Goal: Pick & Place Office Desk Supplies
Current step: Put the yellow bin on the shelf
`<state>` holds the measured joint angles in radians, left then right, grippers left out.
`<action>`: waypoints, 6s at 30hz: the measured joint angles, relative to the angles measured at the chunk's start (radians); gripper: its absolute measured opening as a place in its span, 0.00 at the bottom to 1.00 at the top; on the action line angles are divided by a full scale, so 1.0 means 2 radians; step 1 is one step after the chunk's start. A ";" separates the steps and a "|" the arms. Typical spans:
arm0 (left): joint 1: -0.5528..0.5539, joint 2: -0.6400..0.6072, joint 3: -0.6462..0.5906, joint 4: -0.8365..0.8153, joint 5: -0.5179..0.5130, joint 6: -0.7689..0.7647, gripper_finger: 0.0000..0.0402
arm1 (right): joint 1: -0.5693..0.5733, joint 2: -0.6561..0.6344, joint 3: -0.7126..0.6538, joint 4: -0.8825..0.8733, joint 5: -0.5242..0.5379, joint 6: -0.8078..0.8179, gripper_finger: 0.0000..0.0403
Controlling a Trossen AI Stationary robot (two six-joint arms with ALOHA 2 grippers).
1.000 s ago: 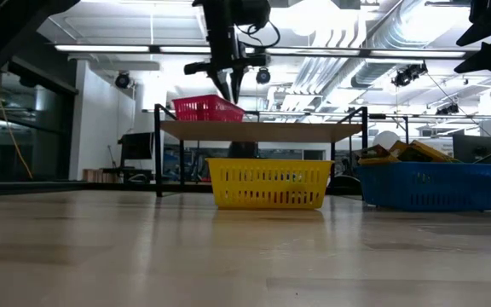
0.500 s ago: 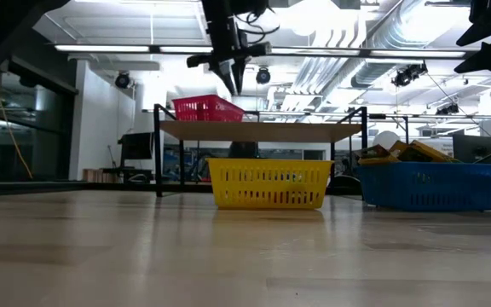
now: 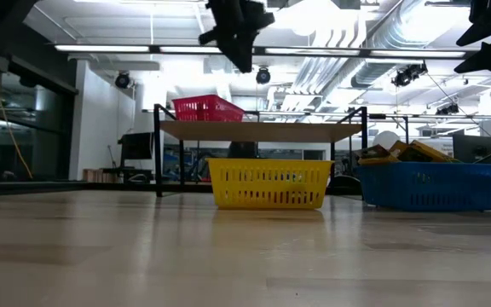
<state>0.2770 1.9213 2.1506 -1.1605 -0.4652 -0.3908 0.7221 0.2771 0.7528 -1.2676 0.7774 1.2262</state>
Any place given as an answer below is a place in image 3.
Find silver ventilation duct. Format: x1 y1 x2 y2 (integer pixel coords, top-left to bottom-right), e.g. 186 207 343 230
290 0 428 101

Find yellow extension cord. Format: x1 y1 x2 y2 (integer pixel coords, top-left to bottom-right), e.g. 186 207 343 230
0 67 35 181

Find yellow plastic basket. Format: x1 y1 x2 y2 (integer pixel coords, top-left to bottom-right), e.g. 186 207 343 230
205 158 335 211

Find wooden shelf riser black legs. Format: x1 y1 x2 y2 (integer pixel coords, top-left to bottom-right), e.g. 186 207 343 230
153 103 370 201

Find black computer monitor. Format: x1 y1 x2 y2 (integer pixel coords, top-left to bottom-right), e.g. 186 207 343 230
451 133 491 165
117 131 156 161

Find long ceiling light bar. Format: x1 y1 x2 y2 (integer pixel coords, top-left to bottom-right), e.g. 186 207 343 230
53 43 471 60

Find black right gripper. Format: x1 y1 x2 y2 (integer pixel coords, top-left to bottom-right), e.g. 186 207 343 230
453 0 491 82

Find black ceiling spotlight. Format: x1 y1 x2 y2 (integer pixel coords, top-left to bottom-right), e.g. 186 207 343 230
435 102 460 117
391 61 429 88
255 66 272 85
114 71 133 90

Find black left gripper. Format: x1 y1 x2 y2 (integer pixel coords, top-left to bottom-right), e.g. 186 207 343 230
198 0 276 74

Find red plastic basket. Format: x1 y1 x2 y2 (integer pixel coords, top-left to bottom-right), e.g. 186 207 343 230
171 94 246 124

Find brown wooden crate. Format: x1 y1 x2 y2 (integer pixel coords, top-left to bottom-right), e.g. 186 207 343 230
82 168 122 184

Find blue plastic basket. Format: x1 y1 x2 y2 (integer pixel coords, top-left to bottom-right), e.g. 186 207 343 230
353 161 491 213

